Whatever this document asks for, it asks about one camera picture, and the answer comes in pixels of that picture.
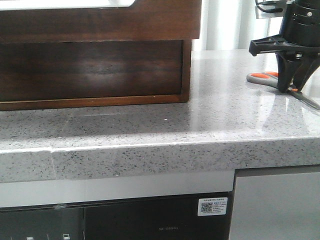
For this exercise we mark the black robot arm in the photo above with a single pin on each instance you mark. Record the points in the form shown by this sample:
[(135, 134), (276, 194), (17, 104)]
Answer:
[(301, 15)]

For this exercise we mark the white QR code sticker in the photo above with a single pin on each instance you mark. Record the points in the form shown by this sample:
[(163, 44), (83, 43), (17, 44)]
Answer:
[(216, 206)]

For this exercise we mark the grey cabinet door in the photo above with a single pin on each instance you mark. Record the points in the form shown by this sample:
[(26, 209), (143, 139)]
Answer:
[(280, 203)]

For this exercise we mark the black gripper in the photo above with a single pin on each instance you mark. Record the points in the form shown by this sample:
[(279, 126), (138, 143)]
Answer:
[(297, 54)]

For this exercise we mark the white grey curtain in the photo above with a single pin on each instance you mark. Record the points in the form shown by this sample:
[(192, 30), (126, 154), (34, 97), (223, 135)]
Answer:
[(232, 24)]

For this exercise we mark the dark wooden drawer cabinet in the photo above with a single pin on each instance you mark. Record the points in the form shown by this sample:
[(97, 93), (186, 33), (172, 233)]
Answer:
[(49, 75)]

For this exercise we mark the grey orange scissors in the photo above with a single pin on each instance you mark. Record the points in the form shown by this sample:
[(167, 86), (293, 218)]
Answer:
[(270, 78)]

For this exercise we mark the black built-in appliance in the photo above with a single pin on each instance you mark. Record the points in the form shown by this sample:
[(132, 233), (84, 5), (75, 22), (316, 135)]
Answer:
[(173, 217)]

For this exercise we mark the white tray in drawer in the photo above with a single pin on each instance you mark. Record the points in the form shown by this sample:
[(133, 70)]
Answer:
[(12, 5)]

